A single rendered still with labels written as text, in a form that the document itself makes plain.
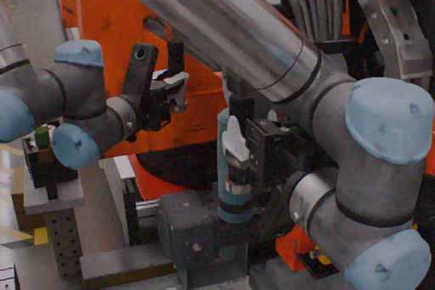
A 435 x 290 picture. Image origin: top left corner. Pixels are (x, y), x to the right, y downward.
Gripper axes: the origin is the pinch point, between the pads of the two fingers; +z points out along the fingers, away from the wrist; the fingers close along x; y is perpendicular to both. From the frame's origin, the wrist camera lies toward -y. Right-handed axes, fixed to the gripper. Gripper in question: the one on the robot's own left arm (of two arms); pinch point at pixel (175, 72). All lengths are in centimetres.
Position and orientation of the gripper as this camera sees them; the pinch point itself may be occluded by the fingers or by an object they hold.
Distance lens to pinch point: 98.7
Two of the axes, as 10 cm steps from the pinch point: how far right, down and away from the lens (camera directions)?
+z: 4.1, -3.7, 8.3
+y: 0.0, 9.2, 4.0
